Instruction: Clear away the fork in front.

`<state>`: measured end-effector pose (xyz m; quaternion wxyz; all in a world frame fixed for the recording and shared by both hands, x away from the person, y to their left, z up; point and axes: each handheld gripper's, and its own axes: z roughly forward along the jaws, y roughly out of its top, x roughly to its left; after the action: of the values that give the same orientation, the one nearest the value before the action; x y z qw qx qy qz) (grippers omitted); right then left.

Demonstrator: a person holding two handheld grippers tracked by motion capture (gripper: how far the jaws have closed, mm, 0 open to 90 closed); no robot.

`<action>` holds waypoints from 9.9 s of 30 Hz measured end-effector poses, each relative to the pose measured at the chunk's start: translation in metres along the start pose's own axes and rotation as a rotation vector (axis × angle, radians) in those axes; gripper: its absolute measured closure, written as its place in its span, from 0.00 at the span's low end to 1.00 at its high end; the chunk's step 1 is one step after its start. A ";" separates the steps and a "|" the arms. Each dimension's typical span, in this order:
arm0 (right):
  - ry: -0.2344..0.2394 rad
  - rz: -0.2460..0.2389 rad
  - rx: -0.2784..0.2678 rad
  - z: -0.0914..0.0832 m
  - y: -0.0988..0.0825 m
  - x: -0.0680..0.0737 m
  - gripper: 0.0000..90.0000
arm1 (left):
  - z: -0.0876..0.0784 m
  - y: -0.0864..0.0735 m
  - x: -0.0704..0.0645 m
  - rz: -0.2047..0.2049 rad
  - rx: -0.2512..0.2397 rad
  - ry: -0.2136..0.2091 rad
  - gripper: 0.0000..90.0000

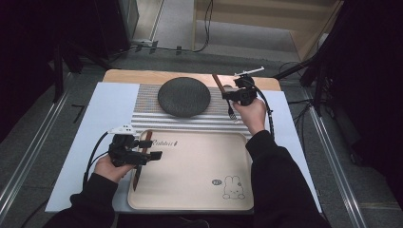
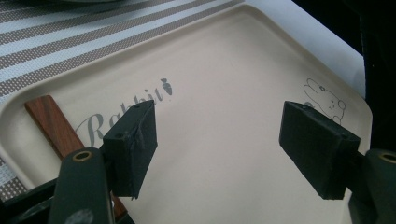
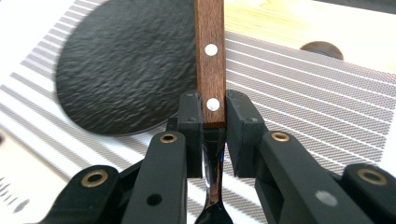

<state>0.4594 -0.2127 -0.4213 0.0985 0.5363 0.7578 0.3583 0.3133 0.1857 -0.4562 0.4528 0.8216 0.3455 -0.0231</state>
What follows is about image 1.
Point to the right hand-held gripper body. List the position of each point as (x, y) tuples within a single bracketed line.
[(245, 93)]

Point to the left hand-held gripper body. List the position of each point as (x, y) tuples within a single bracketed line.
[(122, 152)]

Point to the beige tray with rabbit drawing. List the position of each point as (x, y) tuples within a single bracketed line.
[(190, 177)]

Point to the dark grey round plate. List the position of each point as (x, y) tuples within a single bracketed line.
[(184, 97)]

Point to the person's left hand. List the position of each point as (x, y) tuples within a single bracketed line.
[(111, 171)]

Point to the person's right hand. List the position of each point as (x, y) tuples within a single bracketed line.
[(252, 117)]

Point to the striped placemat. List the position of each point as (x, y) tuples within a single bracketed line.
[(149, 109)]

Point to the white sheet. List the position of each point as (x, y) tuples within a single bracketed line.
[(107, 107)]

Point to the person's lap dark clothing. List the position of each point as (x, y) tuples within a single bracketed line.
[(177, 221)]

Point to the black metal stand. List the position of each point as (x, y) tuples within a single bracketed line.
[(58, 76), (318, 79)]

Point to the light wooden shelf unit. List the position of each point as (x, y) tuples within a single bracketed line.
[(269, 14)]

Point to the power strip with plugs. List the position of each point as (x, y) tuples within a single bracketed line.
[(144, 42)]

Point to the black cabinet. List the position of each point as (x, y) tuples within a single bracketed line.
[(117, 25)]

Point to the dark curtain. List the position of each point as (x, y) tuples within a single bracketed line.
[(374, 79), (22, 57)]

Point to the metal floor rail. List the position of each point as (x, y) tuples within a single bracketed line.
[(335, 158), (34, 145)]

